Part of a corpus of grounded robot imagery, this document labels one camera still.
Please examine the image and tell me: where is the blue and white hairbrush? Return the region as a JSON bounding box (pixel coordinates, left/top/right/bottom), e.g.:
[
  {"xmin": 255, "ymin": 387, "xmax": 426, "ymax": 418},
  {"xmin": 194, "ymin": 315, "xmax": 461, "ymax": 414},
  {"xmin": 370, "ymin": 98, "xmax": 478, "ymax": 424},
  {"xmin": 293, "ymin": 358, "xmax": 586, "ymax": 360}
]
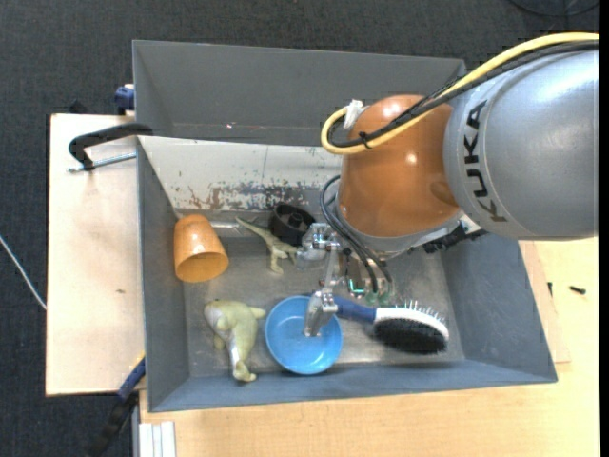
[{"xmin": 331, "ymin": 294, "xmax": 451, "ymax": 357}]

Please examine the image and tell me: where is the pale green plush toy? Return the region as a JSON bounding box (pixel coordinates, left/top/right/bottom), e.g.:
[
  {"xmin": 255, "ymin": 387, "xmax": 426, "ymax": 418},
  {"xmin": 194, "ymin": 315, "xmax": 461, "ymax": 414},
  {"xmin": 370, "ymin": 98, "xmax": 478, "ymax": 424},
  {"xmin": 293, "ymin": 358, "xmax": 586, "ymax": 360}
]
[{"xmin": 203, "ymin": 298, "xmax": 267, "ymax": 384}]

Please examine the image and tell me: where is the blue bowl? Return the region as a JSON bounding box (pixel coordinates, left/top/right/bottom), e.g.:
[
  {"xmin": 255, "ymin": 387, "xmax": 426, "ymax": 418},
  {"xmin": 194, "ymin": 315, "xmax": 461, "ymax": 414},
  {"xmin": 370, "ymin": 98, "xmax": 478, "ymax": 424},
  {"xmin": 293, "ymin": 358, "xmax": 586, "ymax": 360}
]
[{"xmin": 264, "ymin": 294, "xmax": 344, "ymax": 376}]

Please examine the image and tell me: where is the orange plastic cup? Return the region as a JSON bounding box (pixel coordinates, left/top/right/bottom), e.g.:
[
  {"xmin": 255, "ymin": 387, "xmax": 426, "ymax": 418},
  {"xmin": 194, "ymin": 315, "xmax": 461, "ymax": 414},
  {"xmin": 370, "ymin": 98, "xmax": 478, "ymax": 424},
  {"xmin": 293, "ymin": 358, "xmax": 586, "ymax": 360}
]
[{"xmin": 172, "ymin": 213, "xmax": 230, "ymax": 284}]

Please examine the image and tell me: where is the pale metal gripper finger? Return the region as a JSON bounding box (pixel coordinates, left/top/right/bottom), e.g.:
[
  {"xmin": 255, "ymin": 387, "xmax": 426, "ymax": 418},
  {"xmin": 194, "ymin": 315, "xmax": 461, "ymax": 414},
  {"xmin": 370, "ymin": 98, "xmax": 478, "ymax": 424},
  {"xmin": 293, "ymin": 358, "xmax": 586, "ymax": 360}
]
[
  {"xmin": 303, "ymin": 291, "xmax": 322, "ymax": 339},
  {"xmin": 313, "ymin": 290, "xmax": 339, "ymax": 338}
]

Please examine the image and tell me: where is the green toy dinosaur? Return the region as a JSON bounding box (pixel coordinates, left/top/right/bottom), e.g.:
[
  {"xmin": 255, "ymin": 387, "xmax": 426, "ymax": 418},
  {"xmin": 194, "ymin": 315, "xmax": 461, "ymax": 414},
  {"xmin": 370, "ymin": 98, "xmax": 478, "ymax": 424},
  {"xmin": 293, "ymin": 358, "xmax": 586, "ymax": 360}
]
[{"xmin": 234, "ymin": 215, "xmax": 302, "ymax": 276}]

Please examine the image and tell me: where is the black round plastic part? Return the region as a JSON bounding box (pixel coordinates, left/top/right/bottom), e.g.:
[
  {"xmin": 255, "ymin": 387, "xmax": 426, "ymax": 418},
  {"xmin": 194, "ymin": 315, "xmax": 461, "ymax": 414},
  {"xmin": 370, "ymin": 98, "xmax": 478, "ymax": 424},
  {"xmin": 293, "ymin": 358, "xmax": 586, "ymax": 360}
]
[{"xmin": 267, "ymin": 203, "xmax": 318, "ymax": 248}]

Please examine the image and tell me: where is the grey metal bin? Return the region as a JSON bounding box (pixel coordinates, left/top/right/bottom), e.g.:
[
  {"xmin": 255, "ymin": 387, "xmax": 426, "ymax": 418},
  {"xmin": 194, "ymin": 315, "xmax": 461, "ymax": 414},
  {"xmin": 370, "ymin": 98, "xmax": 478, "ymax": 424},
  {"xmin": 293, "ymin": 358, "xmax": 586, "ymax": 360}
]
[{"xmin": 131, "ymin": 39, "xmax": 559, "ymax": 413}]

